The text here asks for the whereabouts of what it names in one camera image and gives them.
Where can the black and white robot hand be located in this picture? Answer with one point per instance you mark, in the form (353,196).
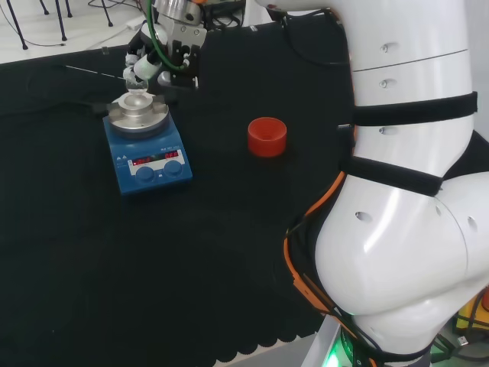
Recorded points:
(185,53)

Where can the clear glass round-bottom flask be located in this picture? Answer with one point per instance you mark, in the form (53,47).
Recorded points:
(136,88)

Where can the heater with blue base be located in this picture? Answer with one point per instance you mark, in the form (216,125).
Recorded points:
(151,168)

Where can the orange stepped flask holder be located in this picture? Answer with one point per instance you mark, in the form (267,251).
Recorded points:
(267,141)

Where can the black tripod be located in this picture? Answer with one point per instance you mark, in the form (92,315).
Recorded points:
(19,34)
(108,13)

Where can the thin metal probe rod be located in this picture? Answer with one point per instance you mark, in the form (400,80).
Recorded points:
(95,72)

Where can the black bench cloth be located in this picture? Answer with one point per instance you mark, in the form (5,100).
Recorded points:
(114,267)

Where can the yellow stop button box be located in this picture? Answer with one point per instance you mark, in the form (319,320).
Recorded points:
(468,317)

